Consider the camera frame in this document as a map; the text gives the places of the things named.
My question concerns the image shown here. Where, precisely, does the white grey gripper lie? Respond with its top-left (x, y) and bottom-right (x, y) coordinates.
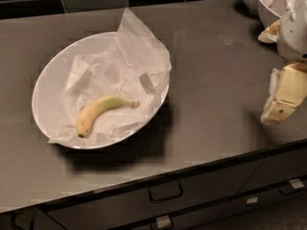
top-left (258, 0), bottom-right (307, 126)

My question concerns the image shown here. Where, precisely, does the yellow banana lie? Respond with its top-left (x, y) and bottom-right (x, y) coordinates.
top-left (76, 95), bottom-right (139, 138)

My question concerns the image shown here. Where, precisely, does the white bowl front right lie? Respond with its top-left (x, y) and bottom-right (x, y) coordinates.
top-left (257, 0), bottom-right (295, 28)

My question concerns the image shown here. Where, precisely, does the white oval bowl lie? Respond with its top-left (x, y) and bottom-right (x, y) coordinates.
top-left (31, 31), bottom-right (171, 150)

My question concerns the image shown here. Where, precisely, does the right dark drawer front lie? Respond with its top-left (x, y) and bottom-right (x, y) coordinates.
top-left (240, 149), bottom-right (307, 207)

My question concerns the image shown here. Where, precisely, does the dark drawer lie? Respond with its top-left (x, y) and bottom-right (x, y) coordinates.
top-left (110, 195), bottom-right (259, 230)
top-left (46, 159), bottom-right (262, 230)
top-left (240, 149), bottom-right (307, 207)

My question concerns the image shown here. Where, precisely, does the white label right drawer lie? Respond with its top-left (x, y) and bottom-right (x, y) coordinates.
top-left (289, 178), bottom-right (305, 190)

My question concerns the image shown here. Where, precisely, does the small white drawer label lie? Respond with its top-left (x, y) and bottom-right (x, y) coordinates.
top-left (247, 197), bottom-right (258, 205)

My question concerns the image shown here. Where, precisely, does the white crumpled paper liner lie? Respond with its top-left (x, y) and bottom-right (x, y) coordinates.
top-left (50, 10), bottom-right (172, 149)

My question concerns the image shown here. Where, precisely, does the lower dark drawer front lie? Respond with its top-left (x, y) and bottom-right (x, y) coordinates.
top-left (110, 195), bottom-right (259, 230)

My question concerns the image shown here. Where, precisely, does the upper dark drawer front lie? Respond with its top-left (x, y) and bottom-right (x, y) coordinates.
top-left (46, 159), bottom-right (262, 230)

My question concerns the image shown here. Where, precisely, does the black right drawer handle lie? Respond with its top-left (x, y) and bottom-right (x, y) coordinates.
top-left (279, 183), bottom-right (305, 196)

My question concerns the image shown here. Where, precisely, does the black upper drawer handle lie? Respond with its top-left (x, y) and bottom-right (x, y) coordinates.
top-left (148, 181), bottom-right (183, 203)

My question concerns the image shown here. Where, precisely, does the white label on handle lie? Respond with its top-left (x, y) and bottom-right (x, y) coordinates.
top-left (155, 216), bottom-right (173, 229)

